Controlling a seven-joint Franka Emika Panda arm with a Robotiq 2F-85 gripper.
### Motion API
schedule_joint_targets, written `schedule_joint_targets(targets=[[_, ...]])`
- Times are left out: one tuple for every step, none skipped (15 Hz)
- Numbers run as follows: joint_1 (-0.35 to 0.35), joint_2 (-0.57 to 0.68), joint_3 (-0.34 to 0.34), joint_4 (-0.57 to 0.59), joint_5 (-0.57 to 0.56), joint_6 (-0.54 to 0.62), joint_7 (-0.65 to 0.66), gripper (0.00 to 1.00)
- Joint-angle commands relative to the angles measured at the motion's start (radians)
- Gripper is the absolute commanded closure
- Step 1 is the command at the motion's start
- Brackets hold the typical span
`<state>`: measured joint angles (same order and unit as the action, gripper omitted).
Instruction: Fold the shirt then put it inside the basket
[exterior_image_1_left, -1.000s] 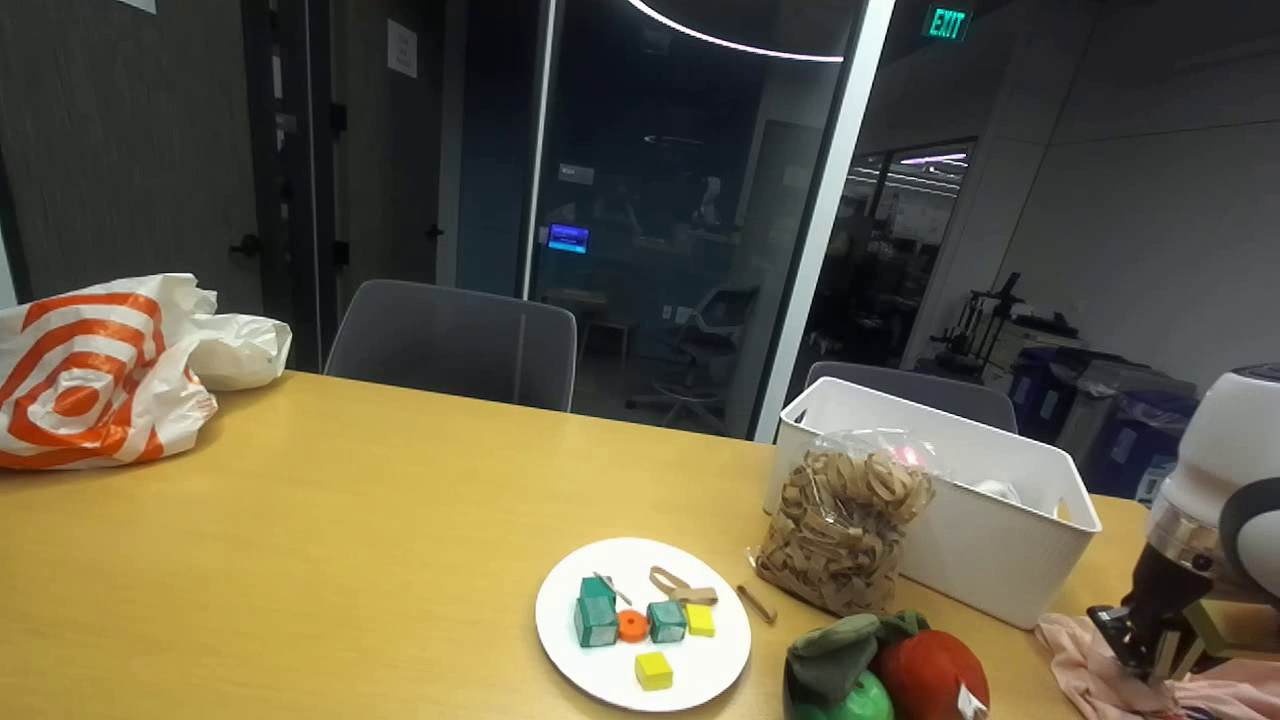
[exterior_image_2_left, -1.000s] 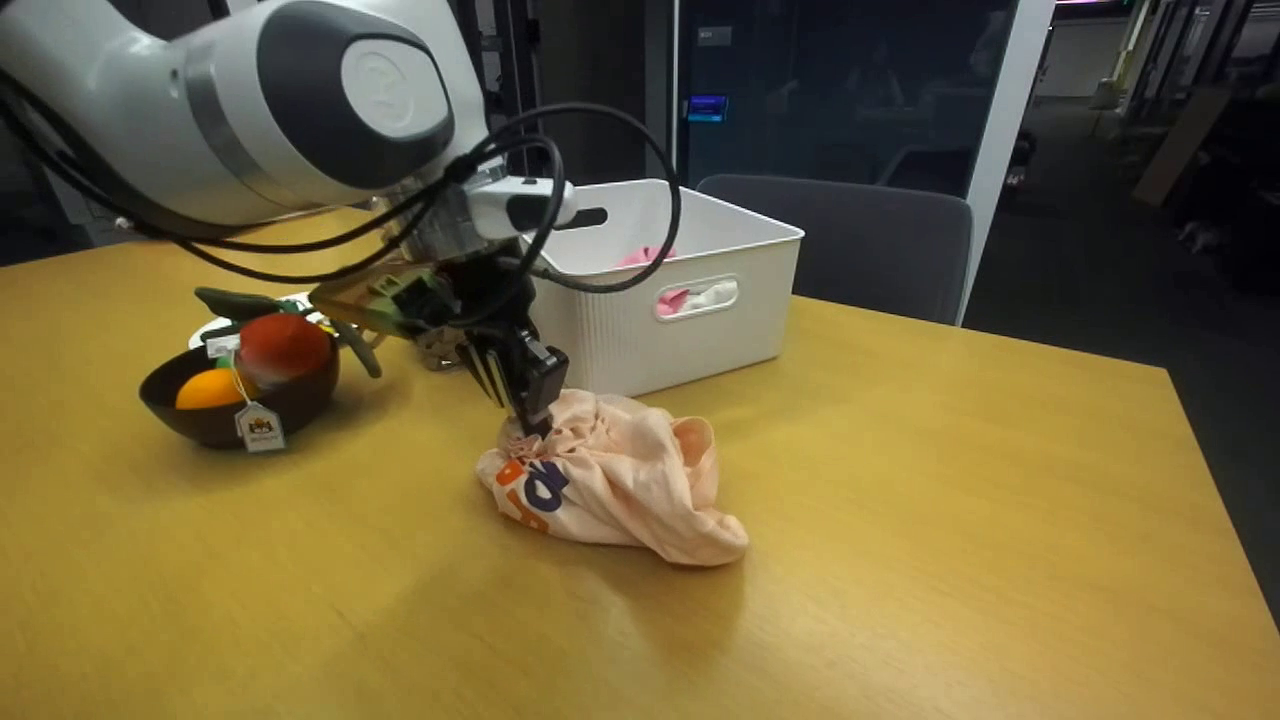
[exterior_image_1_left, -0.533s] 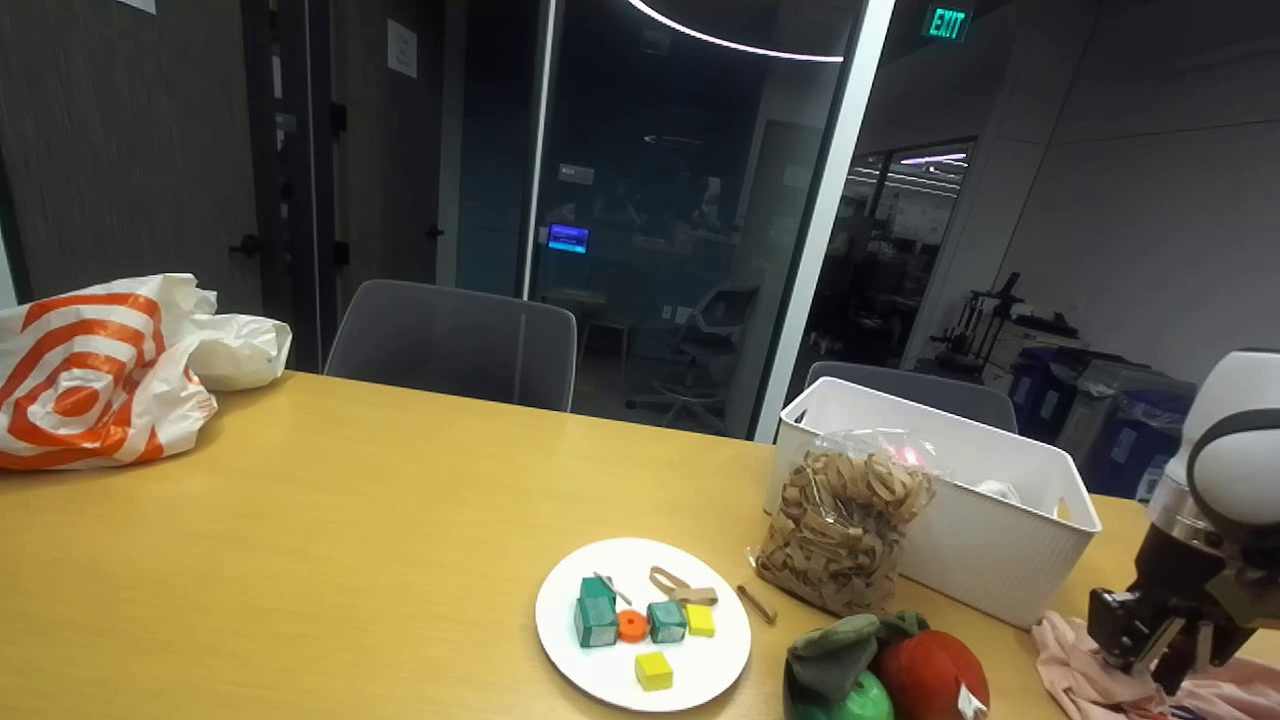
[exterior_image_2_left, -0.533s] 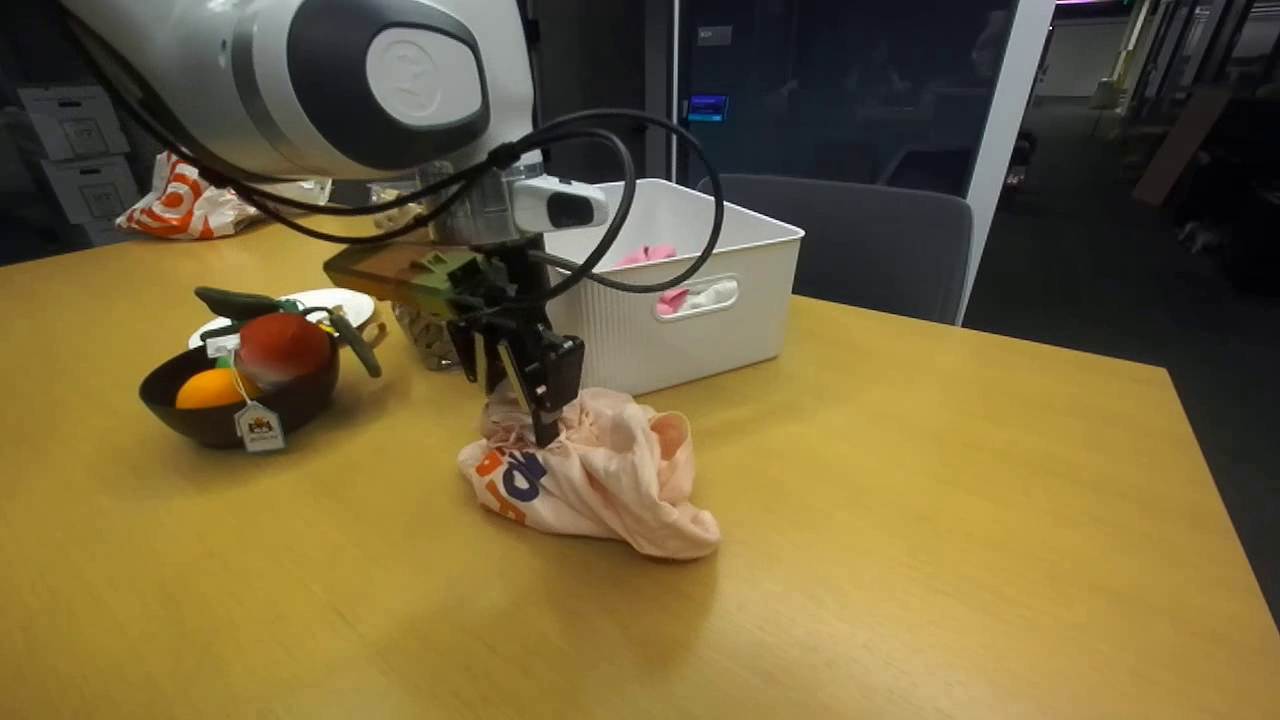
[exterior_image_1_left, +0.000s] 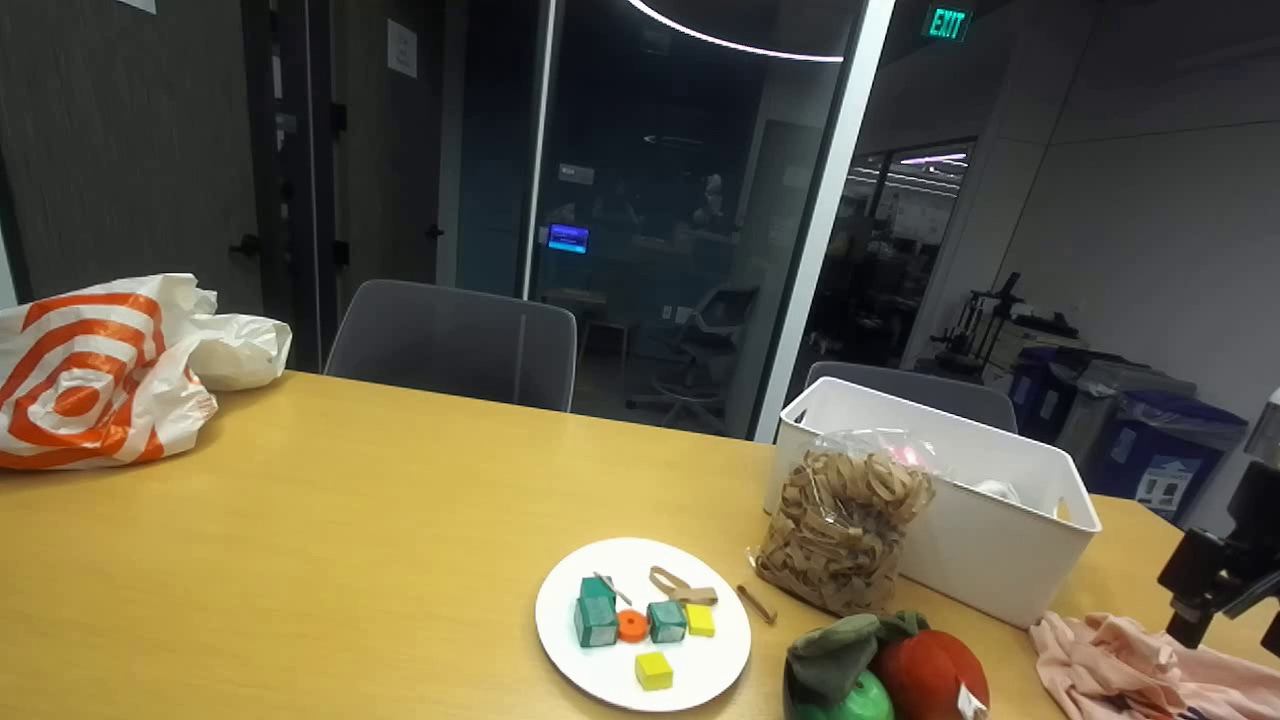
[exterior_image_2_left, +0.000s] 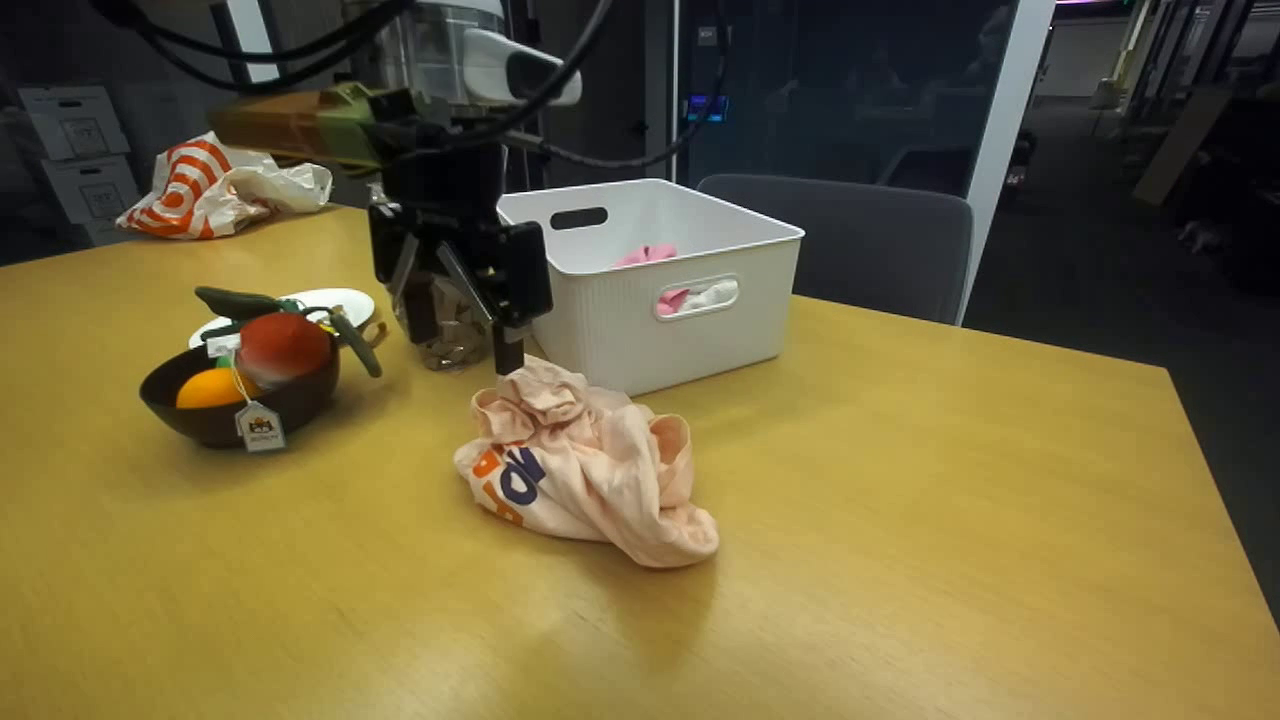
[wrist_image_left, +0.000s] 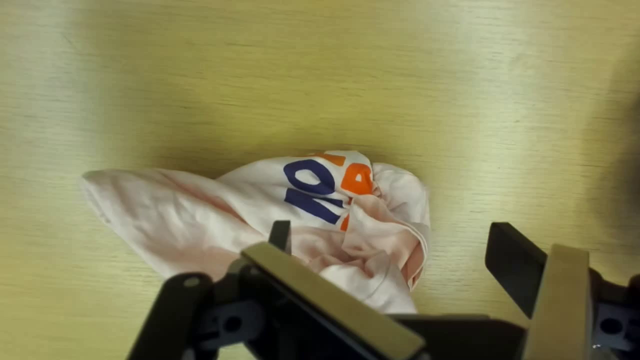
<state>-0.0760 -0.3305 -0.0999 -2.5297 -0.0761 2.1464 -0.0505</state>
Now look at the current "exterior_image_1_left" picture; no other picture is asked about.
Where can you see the small teal toy block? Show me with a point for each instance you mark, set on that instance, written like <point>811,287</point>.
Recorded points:
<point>667,621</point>

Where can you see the bright green plush ball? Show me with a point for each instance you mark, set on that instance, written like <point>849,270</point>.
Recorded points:
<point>845,700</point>

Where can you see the blue lit wall display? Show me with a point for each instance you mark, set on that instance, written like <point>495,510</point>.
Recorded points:
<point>567,238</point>

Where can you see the white plastic basket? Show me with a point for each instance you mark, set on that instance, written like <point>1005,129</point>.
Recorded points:
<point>985,546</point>

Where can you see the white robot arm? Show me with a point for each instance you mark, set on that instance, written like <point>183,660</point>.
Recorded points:
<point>1245,434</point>

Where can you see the white paper door sign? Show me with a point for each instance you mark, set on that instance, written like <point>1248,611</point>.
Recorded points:
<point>403,51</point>

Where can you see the blue cardboard box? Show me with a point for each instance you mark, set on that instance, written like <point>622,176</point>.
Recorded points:
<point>1167,453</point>

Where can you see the white round plate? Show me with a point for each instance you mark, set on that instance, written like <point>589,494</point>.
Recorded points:
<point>585,665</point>

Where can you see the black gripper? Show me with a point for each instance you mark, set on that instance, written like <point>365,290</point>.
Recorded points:
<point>1223,566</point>

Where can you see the white paper tag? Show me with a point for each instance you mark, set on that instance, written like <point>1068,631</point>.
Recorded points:
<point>972,705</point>

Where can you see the grey chair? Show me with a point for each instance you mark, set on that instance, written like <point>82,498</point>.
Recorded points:
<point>454,341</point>
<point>920,388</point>

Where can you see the white glass partition post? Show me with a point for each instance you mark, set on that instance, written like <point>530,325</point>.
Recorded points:
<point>826,215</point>

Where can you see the peach pink shirt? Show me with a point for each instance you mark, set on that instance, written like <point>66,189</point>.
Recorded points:
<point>1145,673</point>

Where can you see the green exit sign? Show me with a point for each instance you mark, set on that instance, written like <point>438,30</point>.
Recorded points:
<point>945,22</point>

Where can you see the dark green plush leaf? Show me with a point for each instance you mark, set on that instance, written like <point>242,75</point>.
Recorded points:
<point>834,647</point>

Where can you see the small wooden stick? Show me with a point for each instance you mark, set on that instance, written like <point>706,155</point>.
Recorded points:
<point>757,603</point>

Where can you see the red plush fruit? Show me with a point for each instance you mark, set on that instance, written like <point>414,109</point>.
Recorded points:
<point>927,673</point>

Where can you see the tan wooden toy piece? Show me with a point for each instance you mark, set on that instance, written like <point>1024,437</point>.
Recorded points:
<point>684,592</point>

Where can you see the black frame machine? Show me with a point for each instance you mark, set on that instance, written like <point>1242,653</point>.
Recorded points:
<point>995,325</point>

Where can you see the white orange plastic bag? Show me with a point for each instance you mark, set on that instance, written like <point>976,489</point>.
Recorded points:
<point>95,383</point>

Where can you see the yellow toy block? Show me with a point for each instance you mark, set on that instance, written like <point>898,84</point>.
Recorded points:
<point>653,668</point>
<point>700,621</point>

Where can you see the clear bag of rubber bands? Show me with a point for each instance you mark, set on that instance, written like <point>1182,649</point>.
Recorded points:
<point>841,533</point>

